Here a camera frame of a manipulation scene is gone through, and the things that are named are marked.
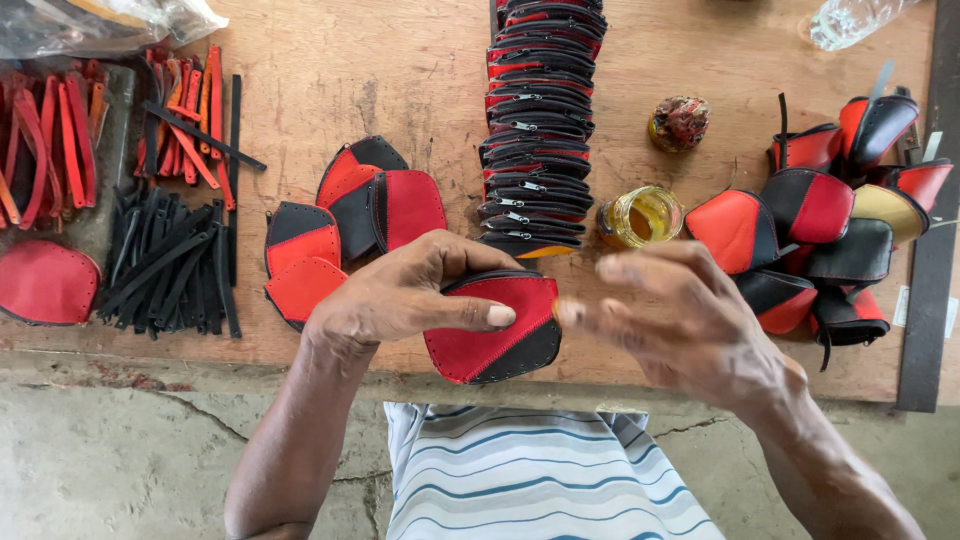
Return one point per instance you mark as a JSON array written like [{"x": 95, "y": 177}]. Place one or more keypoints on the person's left hand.
[{"x": 390, "y": 296}]

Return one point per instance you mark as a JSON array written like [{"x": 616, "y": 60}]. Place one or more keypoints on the person's right hand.
[{"x": 697, "y": 330}]

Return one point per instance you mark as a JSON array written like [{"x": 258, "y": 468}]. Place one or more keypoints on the person's right fingers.
[{"x": 619, "y": 296}]

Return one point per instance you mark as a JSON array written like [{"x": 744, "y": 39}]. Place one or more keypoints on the red black stitched leather panel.
[{"x": 499, "y": 352}]

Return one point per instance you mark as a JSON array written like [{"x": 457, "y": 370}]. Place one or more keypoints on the glass jar of yellow glue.
[{"x": 641, "y": 217}]

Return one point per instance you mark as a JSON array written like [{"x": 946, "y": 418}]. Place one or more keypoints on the row of black zippered pouches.
[{"x": 536, "y": 135}]

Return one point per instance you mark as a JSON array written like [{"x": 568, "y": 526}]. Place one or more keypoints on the glue-crusted jar lid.
[{"x": 679, "y": 122}]

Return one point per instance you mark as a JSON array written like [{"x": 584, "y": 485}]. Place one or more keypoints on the white blue striped shirt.
[{"x": 525, "y": 480}]

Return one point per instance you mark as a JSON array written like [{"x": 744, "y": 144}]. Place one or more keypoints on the heap of red black pouches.
[{"x": 814, "y": 225}]

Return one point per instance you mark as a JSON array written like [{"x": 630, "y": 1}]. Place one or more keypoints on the red panel with black strip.
[{"x": 412, "y": 210}]

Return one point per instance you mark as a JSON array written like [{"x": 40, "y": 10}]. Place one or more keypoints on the red-topped black leather panel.
[{"x": 354, "y": 217}]

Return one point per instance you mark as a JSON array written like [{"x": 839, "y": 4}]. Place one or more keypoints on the red panel with black corner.
[{"x": 352, "y": 159}]

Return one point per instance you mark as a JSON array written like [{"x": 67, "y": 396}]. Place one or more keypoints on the black metal bar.
[{"x": 930, "y": 300}]

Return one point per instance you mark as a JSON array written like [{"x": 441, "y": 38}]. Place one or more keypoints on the black-topped red leather panel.
[{"x": 304, "y": 238}]

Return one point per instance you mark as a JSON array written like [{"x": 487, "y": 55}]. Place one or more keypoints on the clear plastic bottle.
[{"x": 847, "y": 21}]

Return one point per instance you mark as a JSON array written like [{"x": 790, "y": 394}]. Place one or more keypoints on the plain red leather piece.
[{"x": 45, "y": 283}]

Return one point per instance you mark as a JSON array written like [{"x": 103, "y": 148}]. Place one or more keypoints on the clear plastic bag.
[{"x": 82, "y": 26}]

